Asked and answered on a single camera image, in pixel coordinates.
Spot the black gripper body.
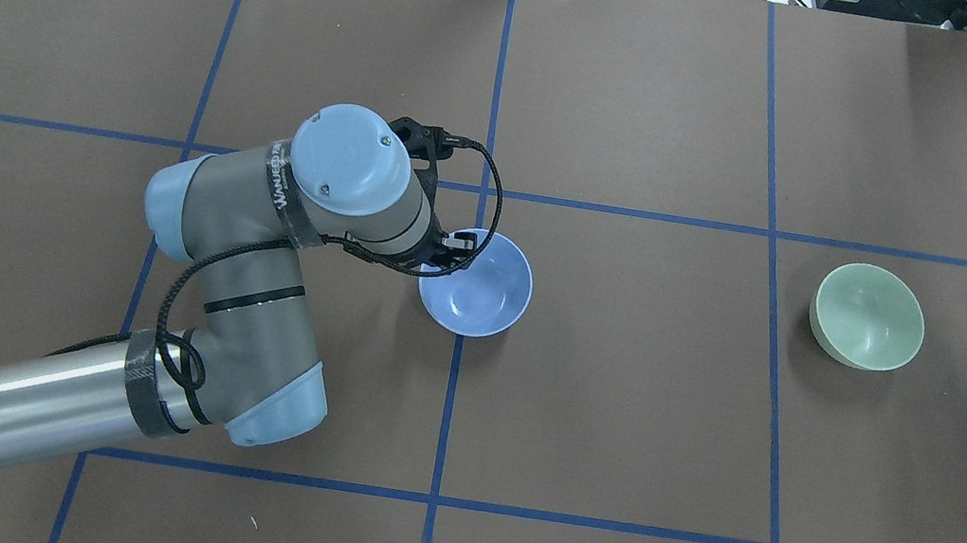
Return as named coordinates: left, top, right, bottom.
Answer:
left=419, top=224, right=454, bottom=270

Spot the blue bowl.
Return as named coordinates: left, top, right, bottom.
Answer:
left=417, top=227, right=535, bottom=338

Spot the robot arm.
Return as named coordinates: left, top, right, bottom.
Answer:
left=0, top=103, right=502, bottom=469

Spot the green bowl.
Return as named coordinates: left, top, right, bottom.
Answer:
left=809, top=262, right=926, bottom=372

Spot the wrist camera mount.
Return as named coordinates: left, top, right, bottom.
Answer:
left=389, top=117, right=453, bottom=192

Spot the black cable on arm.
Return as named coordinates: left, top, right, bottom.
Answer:
left=141, top=96, right=513, bottom=465

